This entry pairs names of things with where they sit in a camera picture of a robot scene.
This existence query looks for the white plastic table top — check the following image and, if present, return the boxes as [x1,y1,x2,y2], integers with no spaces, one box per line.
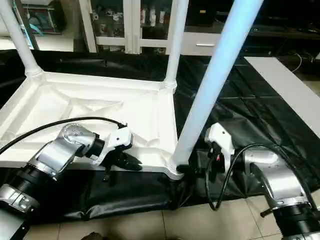
[0,71,185,181]

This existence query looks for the black work mat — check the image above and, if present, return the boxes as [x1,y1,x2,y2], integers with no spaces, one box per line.
[0,49,320,224]

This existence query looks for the black tripod leg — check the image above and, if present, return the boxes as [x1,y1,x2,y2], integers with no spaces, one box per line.
[260,206,277,219]

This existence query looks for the white flat board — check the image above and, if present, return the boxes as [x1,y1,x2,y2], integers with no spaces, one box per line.
[243,56,320,127]

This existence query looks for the white drawer unit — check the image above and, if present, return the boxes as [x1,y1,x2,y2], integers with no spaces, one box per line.
[181,32,222,57]

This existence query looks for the white glass door cabinet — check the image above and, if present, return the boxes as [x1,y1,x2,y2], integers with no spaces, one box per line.
[80,0,187,55]

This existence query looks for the light blue stand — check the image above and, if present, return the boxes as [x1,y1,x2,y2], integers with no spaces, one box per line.
[20,12,47,49]

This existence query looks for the dark low sideboard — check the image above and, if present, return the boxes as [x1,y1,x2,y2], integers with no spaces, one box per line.
[185,0,320,59]

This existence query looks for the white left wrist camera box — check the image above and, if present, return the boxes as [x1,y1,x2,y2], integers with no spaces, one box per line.
[92,124,135,167]

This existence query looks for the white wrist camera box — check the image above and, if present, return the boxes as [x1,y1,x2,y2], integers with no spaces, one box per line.
[203,122,236,174]
[92,124,135,167]

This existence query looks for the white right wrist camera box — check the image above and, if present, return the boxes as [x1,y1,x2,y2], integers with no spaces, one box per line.
[203,122,236,174]

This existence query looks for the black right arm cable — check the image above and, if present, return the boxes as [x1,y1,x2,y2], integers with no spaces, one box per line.
[204,143,302,212]

